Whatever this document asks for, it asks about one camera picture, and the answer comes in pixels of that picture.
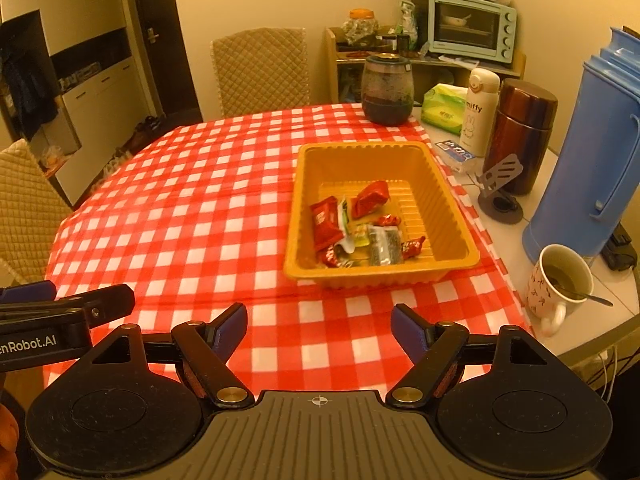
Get black device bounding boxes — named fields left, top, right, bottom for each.
left=600, top=222, right=638, bottom=271

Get orange plastic tray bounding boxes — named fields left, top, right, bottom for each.
left=283, top=141, right=482, bottom=291

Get clear packet of dark snack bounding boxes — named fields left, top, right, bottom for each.
left=367, top=225, right=403, bottom=266

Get metal spoon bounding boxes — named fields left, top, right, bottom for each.
left=547, top=275, right=615, bottom=308

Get small blue white box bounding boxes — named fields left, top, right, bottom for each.
left=434, top=140, right=476, bottom=175

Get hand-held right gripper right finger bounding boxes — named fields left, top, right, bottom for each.
left=386, top=304, right=566, bottom=409

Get dark glass jar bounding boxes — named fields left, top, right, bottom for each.
left=361, top=52, right=416, bottom=126

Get green tissue pack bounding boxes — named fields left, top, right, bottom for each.
left=420, top=82, right=471, bottom=136

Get grey metal phone stand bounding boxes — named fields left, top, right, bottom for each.
left=474, top=152, right=526, bottom=223

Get person's left hand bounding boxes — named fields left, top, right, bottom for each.
left=0, top=402, right=18, bottom=480

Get brown metallic thermos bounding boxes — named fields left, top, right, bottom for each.
left=482, top=78, right=559, bottom=196

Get blue thermos jug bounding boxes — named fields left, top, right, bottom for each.
left=522, top=26, right=640, bottom=268

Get green white snack bag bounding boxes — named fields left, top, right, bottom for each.
left=398, top=1, right=420, bottom=51

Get dark red candy wrapper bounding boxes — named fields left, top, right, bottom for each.
left=400, top=236, right=427, bottom=261

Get white cabinet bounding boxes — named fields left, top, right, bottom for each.
left=0, top=0, right=166, bottom=206

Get dark hanging clothes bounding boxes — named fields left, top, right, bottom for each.
left=0, top=47, right=63, bottom=141

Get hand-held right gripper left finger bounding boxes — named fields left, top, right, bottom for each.
left=75, top=302, right=253, bottom=409

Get row of shoes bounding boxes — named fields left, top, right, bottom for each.
left=102, top=115, right=166, bottom=171

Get large red snack packet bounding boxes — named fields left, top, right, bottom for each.
left=310, top=197, right=346, bottom=253

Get dark wooden door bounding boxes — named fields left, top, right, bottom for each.
left=127, top=0, right=203, bottom=126

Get wooden shelf unit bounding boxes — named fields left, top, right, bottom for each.
left=325, top=26, right=527, bottom=106

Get light blue toaster oven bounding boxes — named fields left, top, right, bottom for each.
left=427, top=0, right=517, bottom=65

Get yellow candy wrapper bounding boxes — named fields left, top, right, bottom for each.
left=347, top=227, right=371, bottom=253

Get plastic jar with orange lid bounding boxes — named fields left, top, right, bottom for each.
left=342, top=8, right=378, bottom=43

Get red foil snack packet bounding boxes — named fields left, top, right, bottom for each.
left=350, top=180, right=390, bottom=220

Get red checked tablecloth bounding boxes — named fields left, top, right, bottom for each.
left=42, top=102, right=533, bottom=396

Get beige quilted chair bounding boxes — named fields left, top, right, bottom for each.
left=0, top=138, right=76, bottom=286
left=210, top=26, right=311, bottom=120

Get white patterned mug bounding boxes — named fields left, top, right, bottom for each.
left=525, top=244, right=596, bottom=337

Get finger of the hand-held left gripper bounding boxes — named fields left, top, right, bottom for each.
left=0, top=281, right=57, bottom=305
left=50, top=284, right=136, bottom=333

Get white cable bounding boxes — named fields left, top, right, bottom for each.
left=585, top=345, right=631, bottom=401

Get white thermos bottle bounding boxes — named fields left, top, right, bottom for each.
left=459, top=67, right=501, bottom=158

